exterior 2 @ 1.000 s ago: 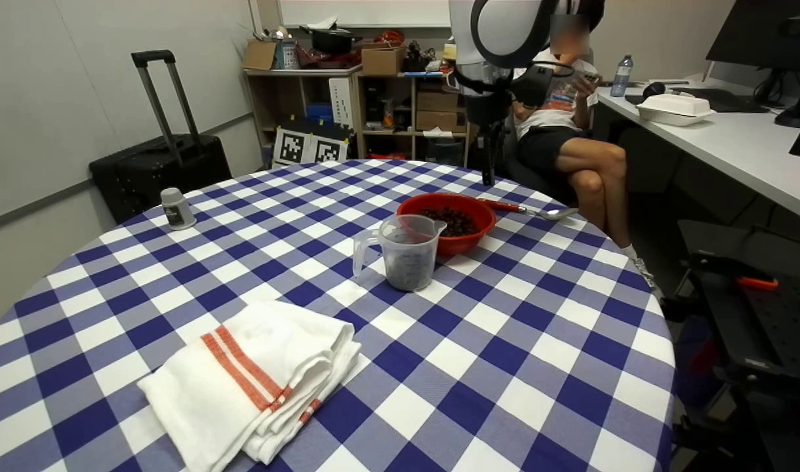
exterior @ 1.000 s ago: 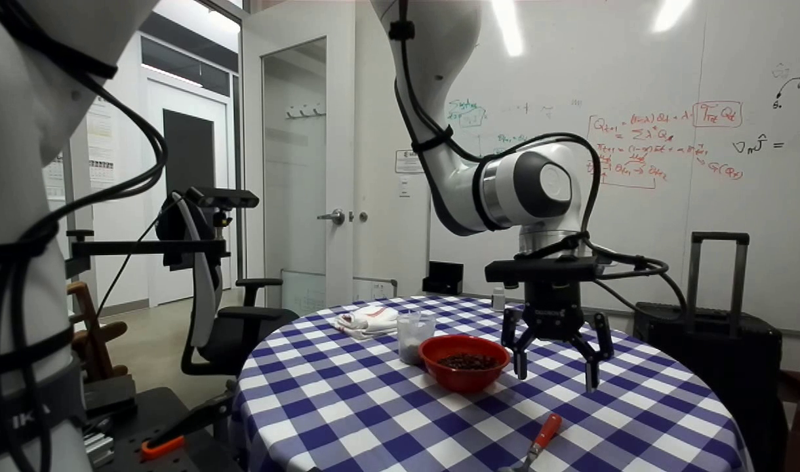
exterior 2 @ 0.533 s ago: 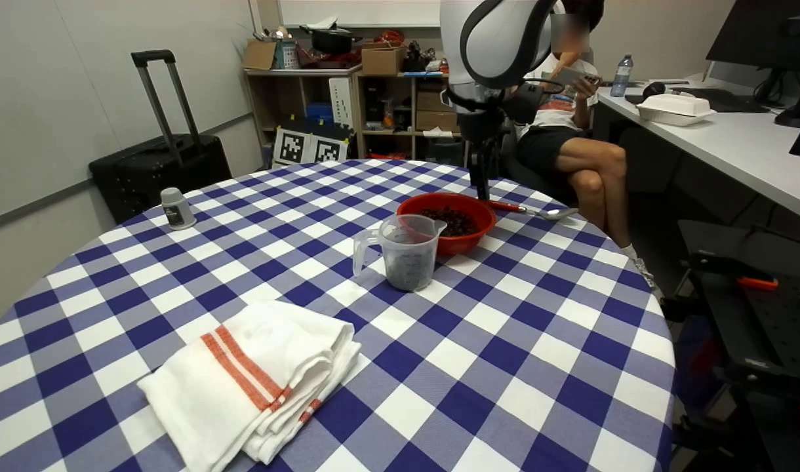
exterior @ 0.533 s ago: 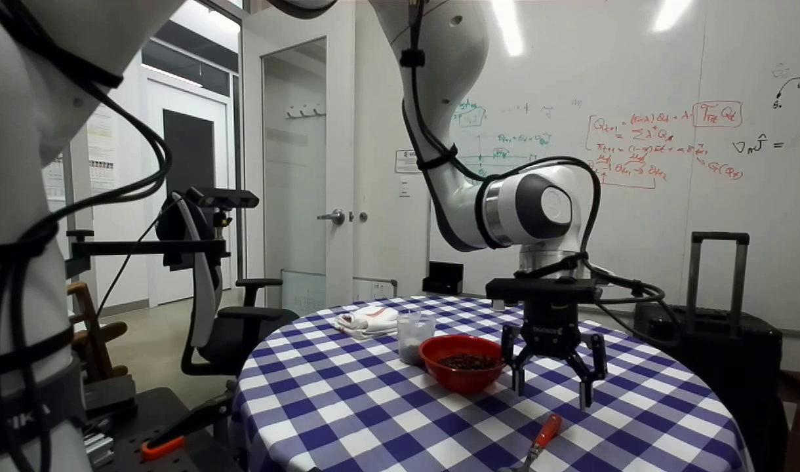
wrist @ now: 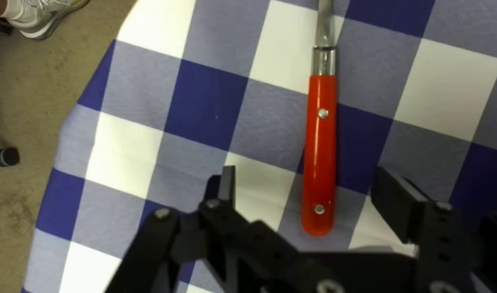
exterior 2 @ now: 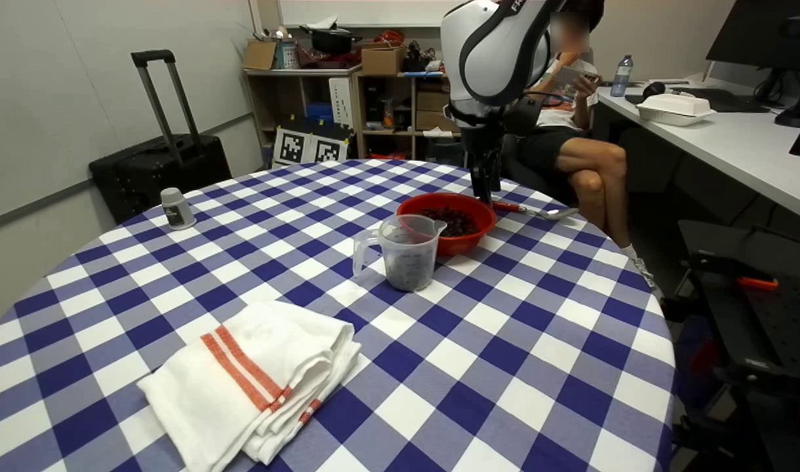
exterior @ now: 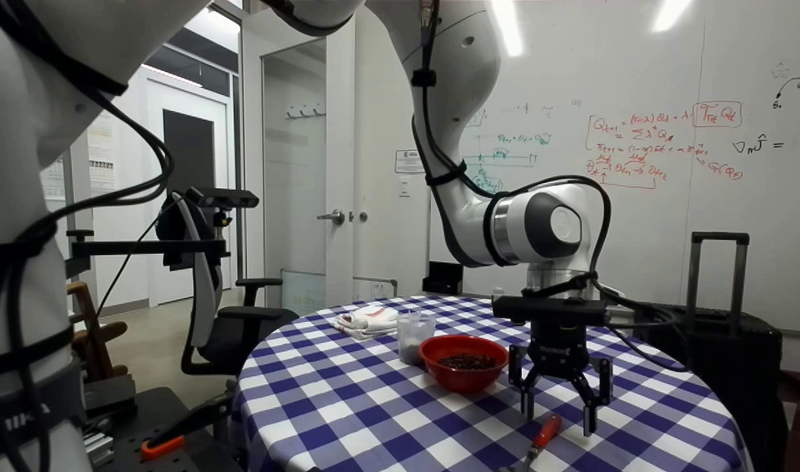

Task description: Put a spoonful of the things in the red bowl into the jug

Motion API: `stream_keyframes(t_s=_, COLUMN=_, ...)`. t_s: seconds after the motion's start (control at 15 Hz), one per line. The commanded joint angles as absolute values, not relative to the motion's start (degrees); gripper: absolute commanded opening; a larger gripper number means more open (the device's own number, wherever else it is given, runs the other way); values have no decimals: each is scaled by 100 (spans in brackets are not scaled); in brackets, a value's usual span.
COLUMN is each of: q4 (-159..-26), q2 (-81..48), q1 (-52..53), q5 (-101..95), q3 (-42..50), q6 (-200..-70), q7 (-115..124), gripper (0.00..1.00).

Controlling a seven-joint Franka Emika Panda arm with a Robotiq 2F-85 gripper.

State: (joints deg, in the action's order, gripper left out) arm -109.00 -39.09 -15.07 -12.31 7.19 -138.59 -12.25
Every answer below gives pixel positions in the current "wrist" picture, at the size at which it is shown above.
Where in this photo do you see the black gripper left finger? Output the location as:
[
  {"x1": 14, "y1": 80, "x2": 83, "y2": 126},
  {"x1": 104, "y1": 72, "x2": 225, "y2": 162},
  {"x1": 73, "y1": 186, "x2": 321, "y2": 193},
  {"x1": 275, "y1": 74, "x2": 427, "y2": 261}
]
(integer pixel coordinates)
[{"x1": 106, "y1": 165, "x2": 298, "y2": 293}]

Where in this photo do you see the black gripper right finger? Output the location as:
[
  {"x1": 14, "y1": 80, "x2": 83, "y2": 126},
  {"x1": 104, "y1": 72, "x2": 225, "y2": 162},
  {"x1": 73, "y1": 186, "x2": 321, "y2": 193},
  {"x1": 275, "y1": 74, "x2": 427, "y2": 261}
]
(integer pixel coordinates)
[{"x1": 374, "y1": 165, "x2": 497, "y2": 293}]

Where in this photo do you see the white sneaker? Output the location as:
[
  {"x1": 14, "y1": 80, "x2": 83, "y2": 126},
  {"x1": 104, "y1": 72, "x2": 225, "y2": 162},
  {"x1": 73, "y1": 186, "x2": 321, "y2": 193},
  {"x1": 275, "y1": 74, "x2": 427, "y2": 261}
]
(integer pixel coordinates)
[{"x1": 0, "y1": 0, "x2": 91, "y2": 41}]

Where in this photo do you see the black office chair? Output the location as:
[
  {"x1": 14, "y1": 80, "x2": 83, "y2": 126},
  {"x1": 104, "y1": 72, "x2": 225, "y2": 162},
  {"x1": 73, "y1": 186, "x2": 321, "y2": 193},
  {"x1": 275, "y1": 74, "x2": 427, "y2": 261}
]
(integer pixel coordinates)
[{"x1": 0, "y1": 145, "x2": 21, "y2": 170}]

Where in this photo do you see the blue white checkered tablecloth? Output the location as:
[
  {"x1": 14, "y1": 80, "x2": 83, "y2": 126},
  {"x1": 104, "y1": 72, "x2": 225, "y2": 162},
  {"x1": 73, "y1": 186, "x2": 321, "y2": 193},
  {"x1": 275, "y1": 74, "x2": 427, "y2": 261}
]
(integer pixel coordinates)
[{"x1": 21, "y1": 0, "x2": 497, "y2": 293}]

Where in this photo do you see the red handled metal spoon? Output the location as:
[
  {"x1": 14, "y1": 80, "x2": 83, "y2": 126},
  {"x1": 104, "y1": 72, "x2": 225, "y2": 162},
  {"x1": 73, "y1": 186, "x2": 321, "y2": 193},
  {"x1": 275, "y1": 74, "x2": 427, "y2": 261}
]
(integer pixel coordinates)
[{"x1": 300, "y1": 0, "x2": 342, "y2": 240}]

